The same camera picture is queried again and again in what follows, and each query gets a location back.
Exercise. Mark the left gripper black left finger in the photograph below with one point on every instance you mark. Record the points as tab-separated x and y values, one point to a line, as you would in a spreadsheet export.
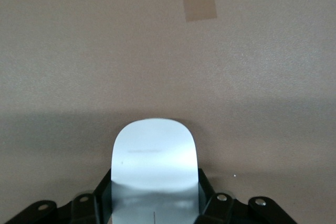
78	211

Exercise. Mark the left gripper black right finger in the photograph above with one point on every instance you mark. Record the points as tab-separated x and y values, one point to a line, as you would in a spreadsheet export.
223	211

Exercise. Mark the white computer mouse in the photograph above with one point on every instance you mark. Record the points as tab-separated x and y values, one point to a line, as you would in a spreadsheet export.
155	161

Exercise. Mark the brown tape patch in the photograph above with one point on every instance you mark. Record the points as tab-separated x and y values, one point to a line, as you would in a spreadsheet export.
198	1

